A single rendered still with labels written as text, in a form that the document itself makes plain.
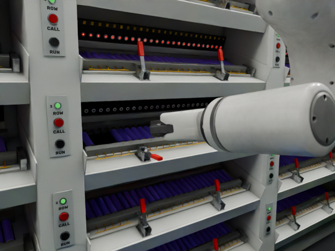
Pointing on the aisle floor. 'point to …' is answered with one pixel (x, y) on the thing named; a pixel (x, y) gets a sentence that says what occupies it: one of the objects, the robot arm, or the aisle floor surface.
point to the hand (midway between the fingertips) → (165, 127)
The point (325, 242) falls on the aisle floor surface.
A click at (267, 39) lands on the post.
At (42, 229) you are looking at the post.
